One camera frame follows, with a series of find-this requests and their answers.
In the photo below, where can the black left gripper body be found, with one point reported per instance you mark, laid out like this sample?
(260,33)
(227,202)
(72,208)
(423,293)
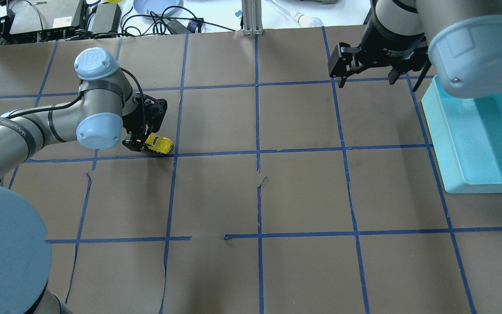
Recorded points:
(135,123)

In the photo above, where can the aluminium frame post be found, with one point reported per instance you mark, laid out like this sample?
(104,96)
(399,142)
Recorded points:
(251,21)

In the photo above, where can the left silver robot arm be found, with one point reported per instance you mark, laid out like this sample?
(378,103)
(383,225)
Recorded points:
(106,112)

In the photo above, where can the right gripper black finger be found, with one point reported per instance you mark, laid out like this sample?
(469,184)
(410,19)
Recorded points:
(395,73)
(341,81)

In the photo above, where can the yellow beetle toy car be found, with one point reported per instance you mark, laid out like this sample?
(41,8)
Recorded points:
(156,144)

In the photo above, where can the blue plastic plate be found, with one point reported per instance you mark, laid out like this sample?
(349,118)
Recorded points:
(145,7)

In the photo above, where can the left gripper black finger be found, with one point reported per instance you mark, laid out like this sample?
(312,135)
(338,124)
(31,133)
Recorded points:
(135,142)

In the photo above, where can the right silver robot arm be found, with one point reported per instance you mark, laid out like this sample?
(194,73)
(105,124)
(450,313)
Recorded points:
(462,39)

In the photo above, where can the black power adapter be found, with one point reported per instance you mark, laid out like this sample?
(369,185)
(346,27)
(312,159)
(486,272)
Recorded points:
(105,18)

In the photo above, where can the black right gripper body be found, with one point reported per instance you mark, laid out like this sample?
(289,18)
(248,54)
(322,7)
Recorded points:
(391,47)

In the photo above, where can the turquoise plastic bin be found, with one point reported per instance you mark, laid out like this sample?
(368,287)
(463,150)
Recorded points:
(467,139)

